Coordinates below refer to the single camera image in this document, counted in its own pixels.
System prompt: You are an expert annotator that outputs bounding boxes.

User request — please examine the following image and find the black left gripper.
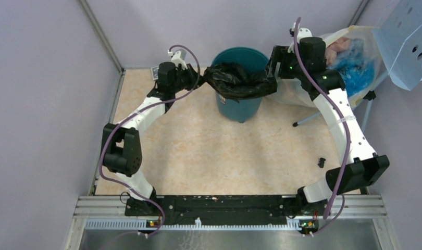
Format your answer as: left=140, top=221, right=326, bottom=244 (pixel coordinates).
left=170, top=63, right=207, bottom=93

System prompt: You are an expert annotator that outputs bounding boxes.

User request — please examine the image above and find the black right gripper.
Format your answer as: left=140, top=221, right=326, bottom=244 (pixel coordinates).
left=264, top=46, right=306, bottom=80

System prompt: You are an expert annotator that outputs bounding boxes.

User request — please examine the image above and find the black trash bag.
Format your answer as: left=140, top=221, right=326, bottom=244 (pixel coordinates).
left=203, top=62, right=278, bottom=100

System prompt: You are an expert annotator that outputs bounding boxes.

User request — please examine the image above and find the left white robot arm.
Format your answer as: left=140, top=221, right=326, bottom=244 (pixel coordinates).
left=99, top=62, right=204, bottom=215

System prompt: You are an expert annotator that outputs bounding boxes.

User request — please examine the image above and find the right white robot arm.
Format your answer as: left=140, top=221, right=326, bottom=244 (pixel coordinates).
left=266, top=37, right=390, bottom=215

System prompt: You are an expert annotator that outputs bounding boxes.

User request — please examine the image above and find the pink trash bag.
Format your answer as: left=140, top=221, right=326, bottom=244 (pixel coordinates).
left=325, top=37, right=351, bottom=66

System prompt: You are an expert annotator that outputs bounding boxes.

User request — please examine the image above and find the blue trash bag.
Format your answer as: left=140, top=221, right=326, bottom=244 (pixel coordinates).
left=328, top=39, right=376, bottom=98

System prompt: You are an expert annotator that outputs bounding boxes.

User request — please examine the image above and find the translucent bag of trash bags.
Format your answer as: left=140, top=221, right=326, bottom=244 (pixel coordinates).
left=267, top=26, right=382, bottom=108

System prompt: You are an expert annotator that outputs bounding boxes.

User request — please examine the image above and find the teal plastic trash bin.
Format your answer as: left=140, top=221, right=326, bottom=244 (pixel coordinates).
left=211, top=47, right=269, bottom=123

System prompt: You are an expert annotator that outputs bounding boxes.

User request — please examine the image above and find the blue playing card box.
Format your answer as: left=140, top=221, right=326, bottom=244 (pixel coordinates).
left=151, top=66, right=159, bottom=81

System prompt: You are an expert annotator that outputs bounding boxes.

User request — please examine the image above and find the perforated light blue panel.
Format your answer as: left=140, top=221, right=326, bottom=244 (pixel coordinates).
left=373, top=0, right=422, bottom=91

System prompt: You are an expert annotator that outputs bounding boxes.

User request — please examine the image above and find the small black plastic clip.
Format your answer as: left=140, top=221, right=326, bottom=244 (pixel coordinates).
left=317, top=157, right=326, bottom=168

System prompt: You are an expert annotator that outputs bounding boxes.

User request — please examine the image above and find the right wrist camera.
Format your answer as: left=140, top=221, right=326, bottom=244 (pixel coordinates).
left=290, top=22, right=313, bottom=43

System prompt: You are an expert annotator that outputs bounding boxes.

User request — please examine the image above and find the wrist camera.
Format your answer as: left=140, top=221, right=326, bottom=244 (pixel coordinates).
left=167, top=49, right=187, bottom=70
left=290, top=22, right=313, bottom=43

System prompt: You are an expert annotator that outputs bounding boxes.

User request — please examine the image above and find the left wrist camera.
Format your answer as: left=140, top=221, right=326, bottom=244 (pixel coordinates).
left=167, top=49, right=187, bottom=70

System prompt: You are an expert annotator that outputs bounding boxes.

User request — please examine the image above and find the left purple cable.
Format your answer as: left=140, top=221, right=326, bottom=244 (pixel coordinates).
left=98, top=45, right=201, bottom=239

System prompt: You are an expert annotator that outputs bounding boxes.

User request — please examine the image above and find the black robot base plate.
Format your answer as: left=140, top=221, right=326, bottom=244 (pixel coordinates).
left=125, top=195, right=327, bottom=226

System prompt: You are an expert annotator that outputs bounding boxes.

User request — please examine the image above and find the white cable duct strip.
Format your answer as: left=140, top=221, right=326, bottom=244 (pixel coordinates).
left=85, top=219, right=301, bottom=231

